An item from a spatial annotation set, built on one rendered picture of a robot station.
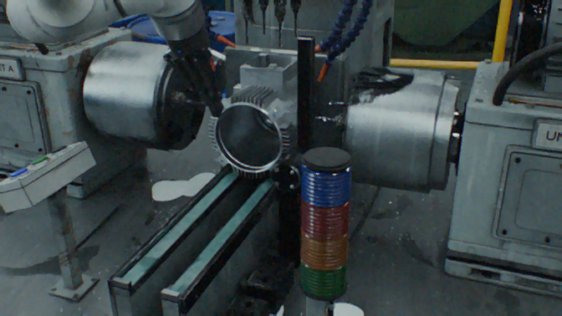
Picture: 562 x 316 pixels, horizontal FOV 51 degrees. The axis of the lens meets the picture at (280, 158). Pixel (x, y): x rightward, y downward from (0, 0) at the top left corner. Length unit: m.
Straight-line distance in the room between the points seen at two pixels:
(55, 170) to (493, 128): 0.76
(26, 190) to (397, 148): 0.66
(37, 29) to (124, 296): 0.44
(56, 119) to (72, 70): 0.13
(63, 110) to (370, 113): 0.71
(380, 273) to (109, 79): 0.72
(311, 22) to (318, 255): 0.85
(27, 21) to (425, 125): 0.70
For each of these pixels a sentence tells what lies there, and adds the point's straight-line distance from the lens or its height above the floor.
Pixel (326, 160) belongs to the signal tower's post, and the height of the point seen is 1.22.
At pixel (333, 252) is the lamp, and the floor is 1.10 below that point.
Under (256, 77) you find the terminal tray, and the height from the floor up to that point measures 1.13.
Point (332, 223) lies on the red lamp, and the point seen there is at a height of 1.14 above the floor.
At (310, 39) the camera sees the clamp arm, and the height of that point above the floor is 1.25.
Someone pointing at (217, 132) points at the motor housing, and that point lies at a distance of 1.29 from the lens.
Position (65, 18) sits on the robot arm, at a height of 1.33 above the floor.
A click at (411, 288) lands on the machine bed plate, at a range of 1.19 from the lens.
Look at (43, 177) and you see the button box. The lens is 1.07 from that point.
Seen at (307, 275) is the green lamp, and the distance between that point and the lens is 0.76.
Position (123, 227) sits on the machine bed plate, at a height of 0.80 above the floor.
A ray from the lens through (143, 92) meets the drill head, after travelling 1.33.
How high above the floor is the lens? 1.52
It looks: 26 degrees down
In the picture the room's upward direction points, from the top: straight up
